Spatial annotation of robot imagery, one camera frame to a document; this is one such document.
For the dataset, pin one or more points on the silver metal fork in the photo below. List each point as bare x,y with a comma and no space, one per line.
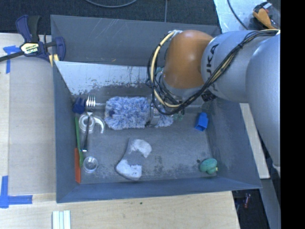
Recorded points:
90,101

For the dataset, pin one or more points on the green toy animal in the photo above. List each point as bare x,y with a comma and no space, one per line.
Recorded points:
207,165

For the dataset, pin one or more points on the blue and white fluffy duster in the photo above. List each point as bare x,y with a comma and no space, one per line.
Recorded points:
126,113

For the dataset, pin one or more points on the black cylinder on white bracket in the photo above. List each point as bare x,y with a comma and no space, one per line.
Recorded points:
207,96

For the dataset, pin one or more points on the grey metal bin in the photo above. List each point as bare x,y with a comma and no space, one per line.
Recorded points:
171,147

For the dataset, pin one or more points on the grey and white cloth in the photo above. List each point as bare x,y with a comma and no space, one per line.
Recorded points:
133,159

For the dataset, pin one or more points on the small clear glass cup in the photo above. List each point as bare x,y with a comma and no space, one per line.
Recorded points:
90,164

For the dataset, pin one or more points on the thin black tool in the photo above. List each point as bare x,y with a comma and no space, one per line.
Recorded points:
86,135

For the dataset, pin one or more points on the blue toy block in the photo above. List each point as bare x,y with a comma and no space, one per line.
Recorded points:
201,121

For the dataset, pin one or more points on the green flat stick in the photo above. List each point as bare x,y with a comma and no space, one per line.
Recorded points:
78,137

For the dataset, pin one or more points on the dark blue small object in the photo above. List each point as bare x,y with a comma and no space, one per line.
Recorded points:
78,105

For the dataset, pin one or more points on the clear glass mug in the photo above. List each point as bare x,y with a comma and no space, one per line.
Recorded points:
84,123

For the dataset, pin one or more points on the red-orange flat block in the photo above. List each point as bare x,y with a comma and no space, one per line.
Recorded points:
77,168

